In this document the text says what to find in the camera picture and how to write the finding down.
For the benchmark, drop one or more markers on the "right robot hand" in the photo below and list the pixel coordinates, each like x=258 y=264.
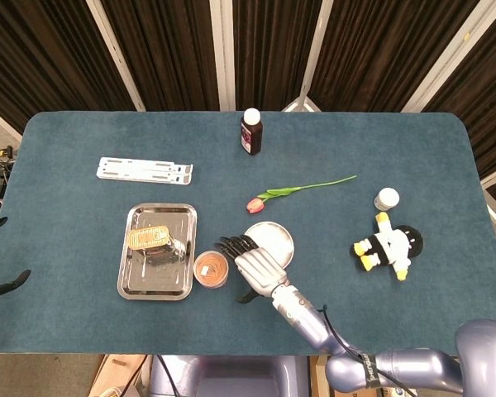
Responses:
x=260 y=271

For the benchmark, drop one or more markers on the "clear plastic jar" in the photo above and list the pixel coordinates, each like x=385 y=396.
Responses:
x=211 y=269

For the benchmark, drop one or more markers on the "black luncheon meat can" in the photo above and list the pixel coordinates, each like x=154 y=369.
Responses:
x=149 y=237

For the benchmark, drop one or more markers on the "lavender robot base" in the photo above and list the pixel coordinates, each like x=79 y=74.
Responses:
x=239 y=376

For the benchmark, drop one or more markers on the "small white jar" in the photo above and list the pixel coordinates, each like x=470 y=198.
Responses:
x=386 y=199

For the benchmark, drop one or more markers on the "round steel plate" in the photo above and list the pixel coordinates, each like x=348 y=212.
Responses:
x=273 y=240

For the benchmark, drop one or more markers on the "artificial red tulip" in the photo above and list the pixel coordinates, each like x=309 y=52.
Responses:
x=254 y=205

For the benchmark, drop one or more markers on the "rectangular steel tray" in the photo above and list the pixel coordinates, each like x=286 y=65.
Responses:
x=157 y=285

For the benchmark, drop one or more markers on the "blue tablecloth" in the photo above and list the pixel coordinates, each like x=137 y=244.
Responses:
x=66 y=322

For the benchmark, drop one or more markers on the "cardboard box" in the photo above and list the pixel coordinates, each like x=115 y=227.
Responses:
x=320 y=372

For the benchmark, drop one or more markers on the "plush penguin toy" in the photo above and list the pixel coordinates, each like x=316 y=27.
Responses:
x=386 y=246

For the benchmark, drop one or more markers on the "dark juice bottle white cap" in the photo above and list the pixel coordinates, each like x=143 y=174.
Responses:
x=252 y=136

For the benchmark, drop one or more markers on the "white folding stand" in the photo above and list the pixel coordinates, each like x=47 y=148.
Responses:
x=144 y=170

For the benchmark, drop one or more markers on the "wooden board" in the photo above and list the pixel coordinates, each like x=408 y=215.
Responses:
x=120 y=372

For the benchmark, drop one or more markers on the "dark brown curtain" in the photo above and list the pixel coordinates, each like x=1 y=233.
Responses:
x=169 y=49

